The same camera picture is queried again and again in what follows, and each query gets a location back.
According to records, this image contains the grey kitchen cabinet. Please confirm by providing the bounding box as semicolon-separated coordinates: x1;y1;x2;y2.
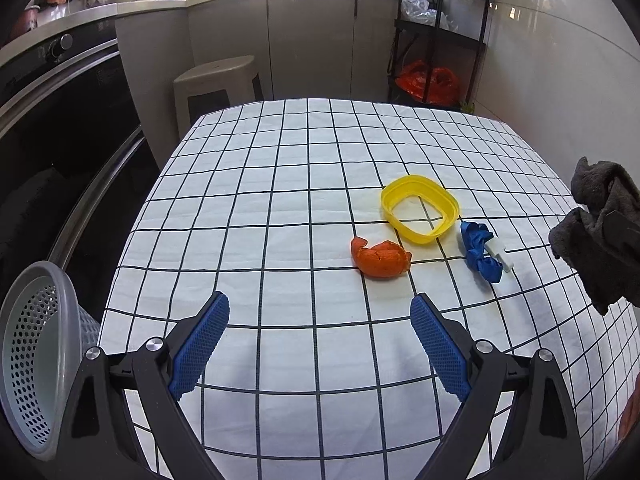
115;0;406;141

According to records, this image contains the yellow plastic ring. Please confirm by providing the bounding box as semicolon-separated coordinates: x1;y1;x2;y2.
381;174;461;246

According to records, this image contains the white checked tablecloth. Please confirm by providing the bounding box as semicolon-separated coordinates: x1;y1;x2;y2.
97;97;640;480

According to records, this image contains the orange plastic bag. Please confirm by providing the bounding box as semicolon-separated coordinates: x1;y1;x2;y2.
395;60;461;107

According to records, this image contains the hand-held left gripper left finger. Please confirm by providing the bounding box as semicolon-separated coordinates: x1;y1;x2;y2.
57;291;231;480

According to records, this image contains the clear white plastic bag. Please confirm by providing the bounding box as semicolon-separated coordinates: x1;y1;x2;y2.
400;0;458;31

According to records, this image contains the black metal shelf rack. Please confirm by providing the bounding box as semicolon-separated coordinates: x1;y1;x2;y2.
387;0;496;111

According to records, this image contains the blue crumpled wrapper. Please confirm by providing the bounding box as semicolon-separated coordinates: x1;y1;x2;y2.
460;220;516;283

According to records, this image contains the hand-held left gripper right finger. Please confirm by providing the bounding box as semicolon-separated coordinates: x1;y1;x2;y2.
409;295;586;480

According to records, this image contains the grey perforated waste basket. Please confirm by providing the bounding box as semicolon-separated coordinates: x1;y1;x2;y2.
0;261;103;462

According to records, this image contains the dark grey cloth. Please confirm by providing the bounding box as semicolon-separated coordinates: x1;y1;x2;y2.
548;156;640;317

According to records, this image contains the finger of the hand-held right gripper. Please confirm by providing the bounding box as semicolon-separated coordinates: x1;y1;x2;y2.
601;209;640;248

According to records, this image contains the orange peel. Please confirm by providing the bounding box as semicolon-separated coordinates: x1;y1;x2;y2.
350;236;413;280

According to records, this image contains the black built-in oven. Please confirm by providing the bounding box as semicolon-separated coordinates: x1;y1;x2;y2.
0;20;161;301

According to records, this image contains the beige plastic stool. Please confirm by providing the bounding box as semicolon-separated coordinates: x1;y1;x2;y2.
172;56;264;143

